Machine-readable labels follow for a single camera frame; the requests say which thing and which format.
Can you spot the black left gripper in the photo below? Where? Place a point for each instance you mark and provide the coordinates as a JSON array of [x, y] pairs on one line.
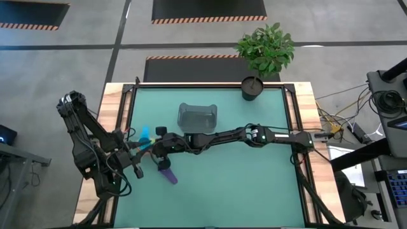
[[125, 152]]

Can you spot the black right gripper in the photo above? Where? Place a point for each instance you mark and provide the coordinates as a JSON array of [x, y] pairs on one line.
[[171, 144]]

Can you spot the teal measuring cup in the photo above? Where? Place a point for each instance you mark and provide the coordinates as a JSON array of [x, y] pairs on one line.
[[145, 135]]

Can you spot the purple measuring cup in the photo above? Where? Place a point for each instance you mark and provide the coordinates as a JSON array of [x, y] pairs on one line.
[[170, 177]]

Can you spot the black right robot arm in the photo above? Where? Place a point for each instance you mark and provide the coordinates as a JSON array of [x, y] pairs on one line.
[[222, 136]]

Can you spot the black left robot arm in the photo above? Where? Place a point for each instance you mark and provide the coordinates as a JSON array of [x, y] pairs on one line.
[[79, 127]]

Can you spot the black hazard-striped floor mat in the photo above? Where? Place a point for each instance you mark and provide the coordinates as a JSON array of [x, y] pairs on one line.
[[206, 9], [190, 70], [31, 14]]

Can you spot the teal table mat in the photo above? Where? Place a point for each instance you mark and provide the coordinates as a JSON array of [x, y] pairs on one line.
[[222, 203]]

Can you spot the black plant pot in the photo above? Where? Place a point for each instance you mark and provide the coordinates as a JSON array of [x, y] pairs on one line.
[[252, 92]]

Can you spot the grey metal stand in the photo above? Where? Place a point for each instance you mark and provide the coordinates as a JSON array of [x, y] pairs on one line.
[[19, 156]]

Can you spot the black monitor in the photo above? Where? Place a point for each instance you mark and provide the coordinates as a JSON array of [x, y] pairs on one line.
[[8, 135]]

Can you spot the green leafy plant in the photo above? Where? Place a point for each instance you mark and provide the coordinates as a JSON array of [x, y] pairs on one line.
[[265, 49]]

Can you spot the white paper sheet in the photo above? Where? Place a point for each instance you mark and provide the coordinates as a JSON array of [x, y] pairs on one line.
[[354, 175]]

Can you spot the black diagonal stand beam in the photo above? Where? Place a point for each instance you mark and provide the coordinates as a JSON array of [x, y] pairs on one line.
[[356, 157]]

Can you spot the black power strip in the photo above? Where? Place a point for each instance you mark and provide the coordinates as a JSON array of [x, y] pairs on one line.
[[356, 133]]

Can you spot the black backpack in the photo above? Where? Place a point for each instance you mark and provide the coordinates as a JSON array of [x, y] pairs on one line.
[[351, 197]]

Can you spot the grey equipment cart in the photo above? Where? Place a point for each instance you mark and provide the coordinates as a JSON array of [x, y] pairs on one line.
[[378, 82]]

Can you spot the backlit laptop keyboard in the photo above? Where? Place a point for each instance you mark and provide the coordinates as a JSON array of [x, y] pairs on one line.
[[399, 189]]

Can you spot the dark tablet device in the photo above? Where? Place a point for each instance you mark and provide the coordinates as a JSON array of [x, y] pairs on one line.
[[402, 123]]

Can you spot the black metal table frame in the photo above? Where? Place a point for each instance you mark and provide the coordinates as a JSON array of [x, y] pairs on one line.
[[206, 85]]

